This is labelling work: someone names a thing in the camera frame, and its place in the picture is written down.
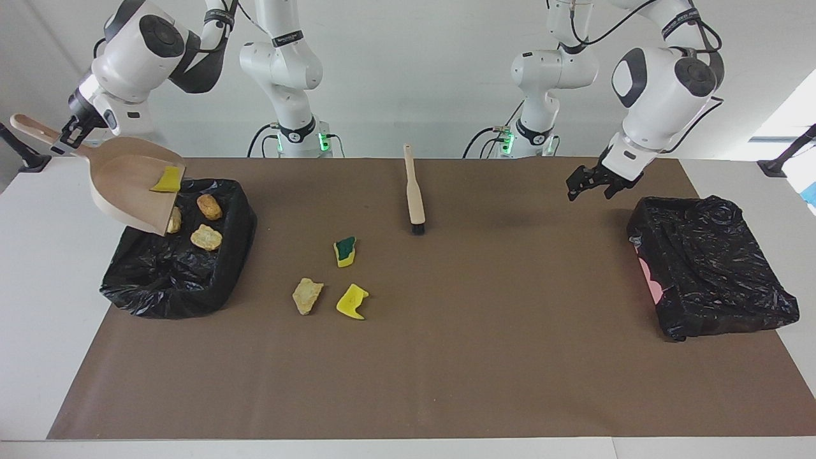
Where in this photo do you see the yellow notched sponge piece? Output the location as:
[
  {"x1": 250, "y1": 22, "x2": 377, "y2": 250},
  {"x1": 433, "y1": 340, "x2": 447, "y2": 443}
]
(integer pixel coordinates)
[{"x1": 336, "y1": 284, "x2": 370, "y2": 321}]

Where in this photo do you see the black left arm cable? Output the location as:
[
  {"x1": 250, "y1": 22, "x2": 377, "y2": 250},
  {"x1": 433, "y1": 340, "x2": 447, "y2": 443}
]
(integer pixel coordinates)
[{"x1": 569, "y1": 0, "x2": 726, "y2": 155}]

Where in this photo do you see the beige brush with black bristles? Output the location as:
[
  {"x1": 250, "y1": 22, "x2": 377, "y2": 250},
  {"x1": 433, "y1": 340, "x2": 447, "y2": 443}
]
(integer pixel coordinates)
[{"x1": 403, "y1": 143, "x2": 426, "y2": 235}]

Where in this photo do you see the black base cable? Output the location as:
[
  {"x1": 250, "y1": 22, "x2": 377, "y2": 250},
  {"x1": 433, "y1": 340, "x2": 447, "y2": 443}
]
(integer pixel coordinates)
[
  {"x1": 247, "y1": 123, "x2": 281, "y2": 158},
  {"x1": 463, "y1": 126, "x2": 511, "y2": 159}
]

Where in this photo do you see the black camera stand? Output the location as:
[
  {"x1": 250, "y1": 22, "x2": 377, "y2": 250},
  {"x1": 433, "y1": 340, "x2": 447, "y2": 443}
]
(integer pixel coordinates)
[
  {"x1": 0, "y1": 122, "x2": 52, "y2": 173},
  {"x1": 757, "y1": 124, "x2": 816, "y2": 178}
]

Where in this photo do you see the brown paper table mat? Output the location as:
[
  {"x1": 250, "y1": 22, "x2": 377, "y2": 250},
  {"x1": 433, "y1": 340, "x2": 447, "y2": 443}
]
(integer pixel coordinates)
[{"x1": 48, "y1": 157, "x2": 816, "y2": 441}]

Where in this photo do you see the black left base cable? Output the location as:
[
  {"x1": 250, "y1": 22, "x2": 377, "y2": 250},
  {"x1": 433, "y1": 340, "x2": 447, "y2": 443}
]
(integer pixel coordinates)
[{"x1": 463, "y1": 126, "x2": 511, "y2": 159}]

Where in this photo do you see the green and yellow sponge piece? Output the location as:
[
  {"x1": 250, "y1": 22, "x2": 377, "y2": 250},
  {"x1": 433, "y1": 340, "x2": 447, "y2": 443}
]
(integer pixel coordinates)
[{"x1": 333, "y1": 237, "x2": 358, "y2": 268}]

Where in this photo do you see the black right base cable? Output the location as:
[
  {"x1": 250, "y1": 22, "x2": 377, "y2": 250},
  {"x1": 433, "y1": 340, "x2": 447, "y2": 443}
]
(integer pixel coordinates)
[{"x1": 247, "y1": 123, "x2": 281, "y2": 158}]

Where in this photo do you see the beige plastic dustpan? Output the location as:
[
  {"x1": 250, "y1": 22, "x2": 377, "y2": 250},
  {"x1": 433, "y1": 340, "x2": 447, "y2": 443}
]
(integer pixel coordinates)
[{"x1": 10, "y1": 113, "x2": 187, "y2": 237}]

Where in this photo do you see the black bag-lined pink bin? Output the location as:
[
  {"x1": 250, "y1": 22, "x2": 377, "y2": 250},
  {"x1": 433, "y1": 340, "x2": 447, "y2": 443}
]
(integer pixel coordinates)
[{"x1": 627, "y1": 195, "x2": 800, "y2": 342}]

